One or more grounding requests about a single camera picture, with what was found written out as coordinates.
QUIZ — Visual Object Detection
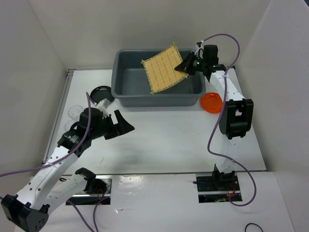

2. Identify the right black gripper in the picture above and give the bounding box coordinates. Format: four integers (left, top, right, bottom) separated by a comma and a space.
174, 51, 207, 75

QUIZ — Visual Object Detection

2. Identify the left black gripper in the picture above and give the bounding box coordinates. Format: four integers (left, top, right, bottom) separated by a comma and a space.
90, 109, 134, 140

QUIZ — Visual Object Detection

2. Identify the woven bamboo mat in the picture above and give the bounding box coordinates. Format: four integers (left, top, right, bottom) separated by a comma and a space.
141, 43, 188, 95

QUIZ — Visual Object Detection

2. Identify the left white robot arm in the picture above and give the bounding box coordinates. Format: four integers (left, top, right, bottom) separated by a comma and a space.
1, 108, 135, 232

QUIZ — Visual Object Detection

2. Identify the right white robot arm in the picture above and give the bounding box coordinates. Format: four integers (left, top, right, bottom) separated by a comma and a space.
174, 45, 253, 190

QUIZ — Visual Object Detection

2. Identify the grey plastic bin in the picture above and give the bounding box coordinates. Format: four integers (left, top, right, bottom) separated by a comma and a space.
111, 49, 206, 107

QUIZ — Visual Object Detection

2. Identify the black round plate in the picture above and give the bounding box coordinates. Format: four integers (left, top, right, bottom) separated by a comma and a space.
90, 86, 114, 103

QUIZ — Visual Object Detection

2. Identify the orange plastic plate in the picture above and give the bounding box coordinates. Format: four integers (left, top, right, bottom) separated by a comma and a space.
200, 92, 223, 114

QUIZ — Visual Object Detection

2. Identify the clear glass cup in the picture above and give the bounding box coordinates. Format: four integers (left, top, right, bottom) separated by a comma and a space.
65, 119, 77, 132
68, 105, 84, 119

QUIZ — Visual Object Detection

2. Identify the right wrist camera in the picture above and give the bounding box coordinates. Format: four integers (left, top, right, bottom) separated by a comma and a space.
195, 41, 204, 58

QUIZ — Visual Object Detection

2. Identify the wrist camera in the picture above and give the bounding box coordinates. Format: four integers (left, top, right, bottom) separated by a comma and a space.
96, 98, 111, 111
195, 41, 204, 58

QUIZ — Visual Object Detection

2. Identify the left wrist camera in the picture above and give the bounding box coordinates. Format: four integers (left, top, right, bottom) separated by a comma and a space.
96, 98, 111, 111

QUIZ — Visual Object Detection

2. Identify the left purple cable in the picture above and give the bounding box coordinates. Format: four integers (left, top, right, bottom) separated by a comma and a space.
0, 91, 99, 232

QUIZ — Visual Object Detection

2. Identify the purple cable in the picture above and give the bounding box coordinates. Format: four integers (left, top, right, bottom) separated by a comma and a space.
197, 33, 257, 206
0, 91, 99, 232

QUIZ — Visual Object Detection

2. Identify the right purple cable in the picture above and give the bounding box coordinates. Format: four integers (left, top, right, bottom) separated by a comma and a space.
197, 33, 257, 206

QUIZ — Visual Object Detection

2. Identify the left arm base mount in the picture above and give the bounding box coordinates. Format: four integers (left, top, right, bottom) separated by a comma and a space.
69, 175, 112, 205

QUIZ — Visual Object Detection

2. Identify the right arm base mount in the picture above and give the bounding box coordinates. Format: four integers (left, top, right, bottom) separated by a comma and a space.
193, 165, 242, 203

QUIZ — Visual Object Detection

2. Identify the black cable loop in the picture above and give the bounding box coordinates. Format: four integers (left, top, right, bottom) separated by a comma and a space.
245, 223, 264, 232

